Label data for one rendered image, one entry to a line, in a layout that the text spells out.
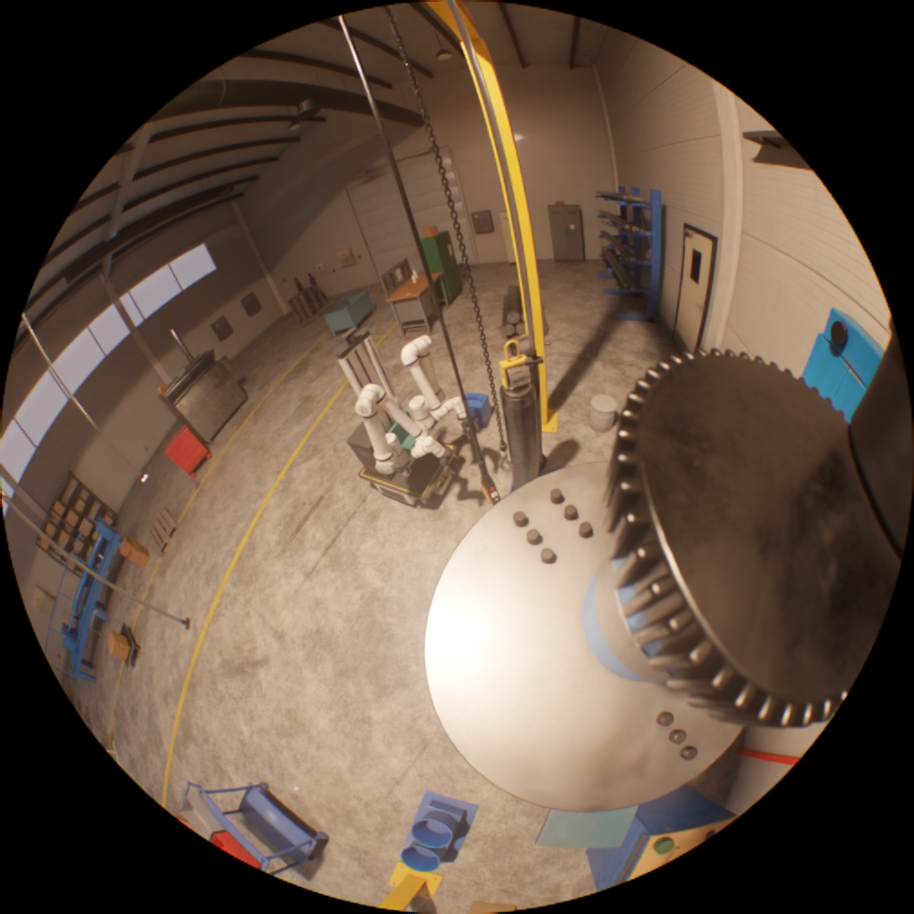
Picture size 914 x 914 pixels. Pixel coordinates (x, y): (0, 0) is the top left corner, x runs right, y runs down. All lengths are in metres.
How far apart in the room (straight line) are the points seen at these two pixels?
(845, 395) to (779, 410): 0.29
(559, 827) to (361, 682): 2.03
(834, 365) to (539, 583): 0.52
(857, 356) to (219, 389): 8.34
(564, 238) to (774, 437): 10.19
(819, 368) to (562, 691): 0.55
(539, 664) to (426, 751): 2.41
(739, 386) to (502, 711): 0.42
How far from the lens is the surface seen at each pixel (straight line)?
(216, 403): 8.07
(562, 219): 10.21
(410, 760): 2.88
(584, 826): 1.78
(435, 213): 11.30
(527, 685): 0.43
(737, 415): 0.16
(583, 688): 0.44
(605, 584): 0.22
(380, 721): 2.90
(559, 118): 10.96
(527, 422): 1.84
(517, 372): 1.65
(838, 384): 0.48
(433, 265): 7.46
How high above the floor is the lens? 2.56
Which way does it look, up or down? 48 degrees down
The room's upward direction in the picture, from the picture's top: 20 degrees counter-clockwise
